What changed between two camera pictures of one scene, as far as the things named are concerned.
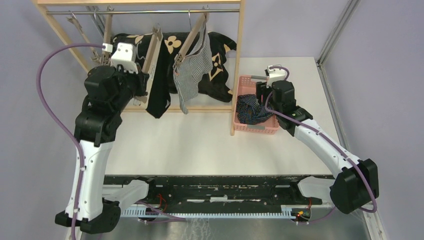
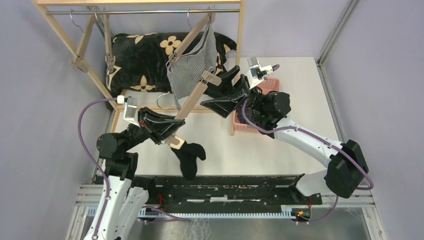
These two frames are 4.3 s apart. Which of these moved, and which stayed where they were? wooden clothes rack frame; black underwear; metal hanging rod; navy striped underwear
Moved: black underwear
Stayed: metal hanging rod; navy striped underwear; wooden clothes rack frame
